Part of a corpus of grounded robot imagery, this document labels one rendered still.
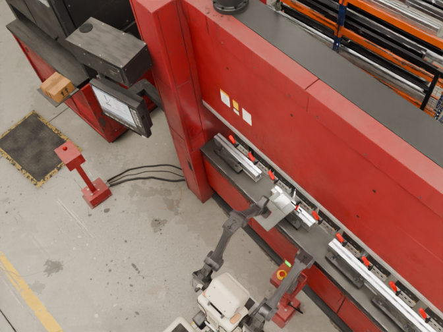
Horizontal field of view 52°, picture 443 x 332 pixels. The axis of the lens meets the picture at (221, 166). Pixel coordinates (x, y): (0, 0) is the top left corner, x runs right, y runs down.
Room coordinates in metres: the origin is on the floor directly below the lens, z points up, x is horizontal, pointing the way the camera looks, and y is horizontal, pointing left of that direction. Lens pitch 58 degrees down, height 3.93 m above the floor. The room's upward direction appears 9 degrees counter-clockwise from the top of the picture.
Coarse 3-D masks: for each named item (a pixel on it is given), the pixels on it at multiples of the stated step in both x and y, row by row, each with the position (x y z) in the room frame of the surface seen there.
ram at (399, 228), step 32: (192, 32) 2.13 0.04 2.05; (224, 64) 1.89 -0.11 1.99; (256, 96) 1.66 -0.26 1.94; (256, 128) 1.67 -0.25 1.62; (288, 128) 1.44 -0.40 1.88; (320, 128) 1.26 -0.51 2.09; (288, 160) 1.43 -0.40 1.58; (320, 160) 1.24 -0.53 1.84; (352, 160) 1.09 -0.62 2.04; (320, 192) 1.20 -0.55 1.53; (352, 192) 1.04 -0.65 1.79; (384, 192) 0.91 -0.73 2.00; (352, 224) 0.99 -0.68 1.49; (384, 224) 0.86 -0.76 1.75; (416, 224) 0.75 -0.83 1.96; (384, 256) 0.79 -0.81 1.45; (416, 256) 0.68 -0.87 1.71; (416, 288) 0.60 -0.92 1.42
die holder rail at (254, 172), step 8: (216, 136) 2.12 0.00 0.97; (216, 144) 2.11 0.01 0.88; (224, 144) 2.04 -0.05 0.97; (232, 152) 1.95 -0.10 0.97; (240, 152) 1.94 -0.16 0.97; (240, 160) 1.87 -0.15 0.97; (248, 160) 1.86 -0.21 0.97; (248, 168) 1.79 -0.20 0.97; (256, 168) 1.77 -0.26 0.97; (256, 176) 1.71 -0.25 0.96
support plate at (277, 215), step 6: (276, 192) 1.53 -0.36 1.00; (270, 198) 1.49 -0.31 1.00; (270, 204) 1.44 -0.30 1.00; (288, 204) 1.42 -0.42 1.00; (276, 210) 1.39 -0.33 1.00; (282, 210) 1.38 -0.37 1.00; (288, 210) 1.37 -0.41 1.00; (258, 216) 1.36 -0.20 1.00; (270, 216) 1.35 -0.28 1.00; (276, 216) 1.34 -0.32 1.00; (282, 216) 1.33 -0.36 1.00; (258, 222) 1.32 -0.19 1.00; (264, 222) 1.31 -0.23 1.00; (270, 222) 1.30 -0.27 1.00; (276, 222) 1.30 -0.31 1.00; (264, 228) 1.27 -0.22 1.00; (270, 228) 1.26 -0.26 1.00
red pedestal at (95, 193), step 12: (72, 144) 2.41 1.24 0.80; (60, 156) 2.31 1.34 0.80; (72, 156) 2.29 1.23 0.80; (72, 168) 2.23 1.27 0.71; (84, 180) 2.31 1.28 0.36; (96, 180) 2.44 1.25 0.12; (84, 192) 2.33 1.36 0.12; (96, 192) 2.31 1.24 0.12; (108, 192) 2.32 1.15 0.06; (96, 204) 2.24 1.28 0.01
